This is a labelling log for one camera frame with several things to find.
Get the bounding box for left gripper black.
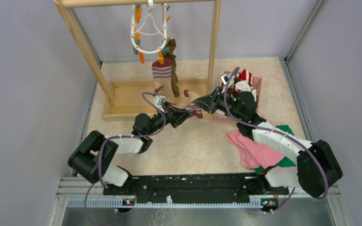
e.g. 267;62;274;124
145;101;193;136

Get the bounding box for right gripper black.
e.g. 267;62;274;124
192;86;244;121

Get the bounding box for purple striped sock maroon cuff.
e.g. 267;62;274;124
152;59;176;105

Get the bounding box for brown sock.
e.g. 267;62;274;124
164;46;176;63
166;39;180;98

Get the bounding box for white round clip hanger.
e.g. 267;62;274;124
130;0;170;65

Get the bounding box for purple striped tan sock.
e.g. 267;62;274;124
183;89;203;119

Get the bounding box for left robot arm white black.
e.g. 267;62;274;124
67;102;193;195

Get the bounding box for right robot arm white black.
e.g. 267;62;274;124
193;87;343;198

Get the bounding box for red white striped sock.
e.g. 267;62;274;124
237;69;253;85

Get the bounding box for pink plastic basket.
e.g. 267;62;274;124
214;75;262;125

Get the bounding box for wooden clothes rack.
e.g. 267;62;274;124
54;0;221;121

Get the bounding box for pink cloth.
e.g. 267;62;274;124
226;130;285;169

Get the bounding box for green cloth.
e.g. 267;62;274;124
255;125;296;174

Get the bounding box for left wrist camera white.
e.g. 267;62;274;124
153;92;165;112

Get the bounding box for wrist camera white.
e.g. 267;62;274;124
153;92;165;112
220;73;235;87

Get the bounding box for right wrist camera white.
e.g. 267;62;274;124
220;73;235;87

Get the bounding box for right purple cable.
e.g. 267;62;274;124
223;66;329;213

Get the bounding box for purple cable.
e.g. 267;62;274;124
223;66;329;213
84;91;166;226

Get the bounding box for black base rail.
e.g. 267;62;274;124
103;172;289;211

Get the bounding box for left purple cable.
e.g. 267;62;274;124
84;91;166;226

